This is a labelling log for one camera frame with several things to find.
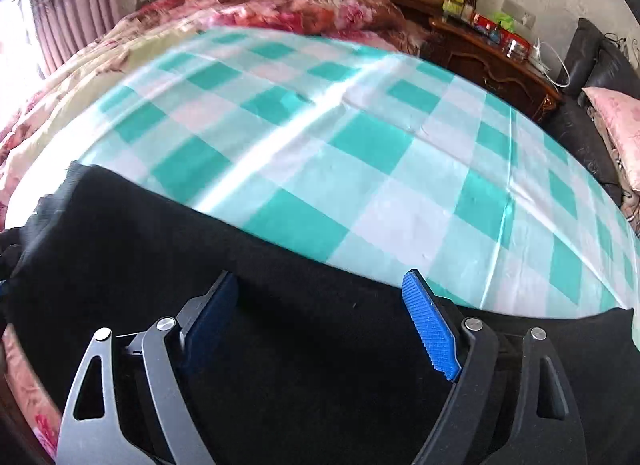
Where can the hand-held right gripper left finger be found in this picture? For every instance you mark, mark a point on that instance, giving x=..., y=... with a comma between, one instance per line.
x=210, y=320

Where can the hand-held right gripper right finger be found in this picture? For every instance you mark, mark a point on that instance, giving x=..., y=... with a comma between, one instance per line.
x=432, y=330

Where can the black pants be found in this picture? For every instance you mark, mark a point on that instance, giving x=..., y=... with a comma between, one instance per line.
x=300, y=370

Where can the green white checked cloth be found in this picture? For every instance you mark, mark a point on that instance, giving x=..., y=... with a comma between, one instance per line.
x=350, y=145

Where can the black leather sofa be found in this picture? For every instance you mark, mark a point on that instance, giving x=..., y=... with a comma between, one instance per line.
x=575, y=130

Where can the large pink floral pillow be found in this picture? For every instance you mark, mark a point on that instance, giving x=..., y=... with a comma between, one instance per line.
x=620, y=120

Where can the round metal tin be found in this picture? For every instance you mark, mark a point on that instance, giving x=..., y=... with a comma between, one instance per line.
x=517, y=49

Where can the white charger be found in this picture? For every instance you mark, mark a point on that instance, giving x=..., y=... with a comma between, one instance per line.
x=539, y=52

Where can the red box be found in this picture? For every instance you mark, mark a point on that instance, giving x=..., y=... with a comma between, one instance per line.
x=492, y=30

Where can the floral quilt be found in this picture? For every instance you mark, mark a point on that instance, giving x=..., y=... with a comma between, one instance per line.
x=250, y=5

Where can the green plastic bag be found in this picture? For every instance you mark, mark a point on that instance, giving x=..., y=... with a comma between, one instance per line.
x=505, y=20

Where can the yellow jar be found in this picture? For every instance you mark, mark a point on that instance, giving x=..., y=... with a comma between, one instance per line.
x=454, y=4

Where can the pink curtain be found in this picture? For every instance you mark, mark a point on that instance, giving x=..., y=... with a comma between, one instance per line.
x=80, y=5

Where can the grey wall socket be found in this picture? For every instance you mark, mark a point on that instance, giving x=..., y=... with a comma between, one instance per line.
x=517, y=12

